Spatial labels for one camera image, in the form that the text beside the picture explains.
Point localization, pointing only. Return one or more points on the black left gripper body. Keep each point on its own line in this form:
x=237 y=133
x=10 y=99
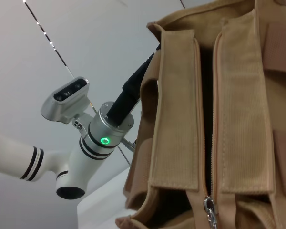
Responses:
x=128 y=95

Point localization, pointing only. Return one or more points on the khaki canvas food bag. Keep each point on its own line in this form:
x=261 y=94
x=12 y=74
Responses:
x=228 y=119

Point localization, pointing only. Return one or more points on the silver metal zipper pull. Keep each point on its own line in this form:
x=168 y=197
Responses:
x=208 y=207

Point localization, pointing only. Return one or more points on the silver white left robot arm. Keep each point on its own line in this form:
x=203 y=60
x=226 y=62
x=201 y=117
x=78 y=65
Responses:
x=69 y=167

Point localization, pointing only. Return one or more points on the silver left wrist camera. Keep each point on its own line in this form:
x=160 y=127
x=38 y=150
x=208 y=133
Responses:
x=66 y=100

